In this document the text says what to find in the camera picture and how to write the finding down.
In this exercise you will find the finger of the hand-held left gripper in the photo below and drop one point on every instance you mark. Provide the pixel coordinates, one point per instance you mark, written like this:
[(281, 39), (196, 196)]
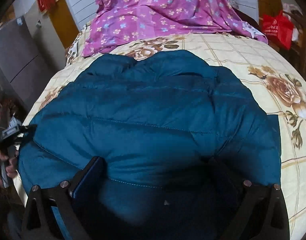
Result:
[(26, 130)]

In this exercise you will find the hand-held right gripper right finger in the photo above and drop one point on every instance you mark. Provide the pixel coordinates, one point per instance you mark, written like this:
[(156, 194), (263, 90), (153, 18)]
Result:
[(230, 182)]

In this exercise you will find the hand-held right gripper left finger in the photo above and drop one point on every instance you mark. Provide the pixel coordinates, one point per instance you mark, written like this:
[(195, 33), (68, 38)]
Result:
[(89, 177)]

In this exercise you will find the teal down jacket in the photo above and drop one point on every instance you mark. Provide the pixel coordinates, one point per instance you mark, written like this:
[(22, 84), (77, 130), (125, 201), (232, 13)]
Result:
[(148, 105)]

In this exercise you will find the person's left hand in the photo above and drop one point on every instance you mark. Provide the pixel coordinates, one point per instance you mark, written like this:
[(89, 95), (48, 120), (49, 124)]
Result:
[(10, 168)]

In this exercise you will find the grey cabinet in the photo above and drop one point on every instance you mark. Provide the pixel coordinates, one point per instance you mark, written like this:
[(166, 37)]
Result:
[(15, 55)]

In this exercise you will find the cream rose-print bed sheet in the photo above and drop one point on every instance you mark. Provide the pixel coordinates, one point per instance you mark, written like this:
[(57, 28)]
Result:
[(243, 52)]

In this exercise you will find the white ribbed panel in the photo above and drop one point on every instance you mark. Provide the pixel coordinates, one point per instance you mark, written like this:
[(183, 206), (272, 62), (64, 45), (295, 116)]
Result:
[(77, 2)]

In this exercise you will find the red plastic bag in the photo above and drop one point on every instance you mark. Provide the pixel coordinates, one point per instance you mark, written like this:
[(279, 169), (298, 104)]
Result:
[(278, 28)]

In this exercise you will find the cluttered wooden shelf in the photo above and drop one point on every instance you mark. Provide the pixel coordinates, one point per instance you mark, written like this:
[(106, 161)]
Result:
[(301, 37)]

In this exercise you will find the purple floral cloth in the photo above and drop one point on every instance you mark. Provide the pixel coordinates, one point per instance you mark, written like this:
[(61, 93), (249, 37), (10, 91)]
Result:
[(155, 7)]

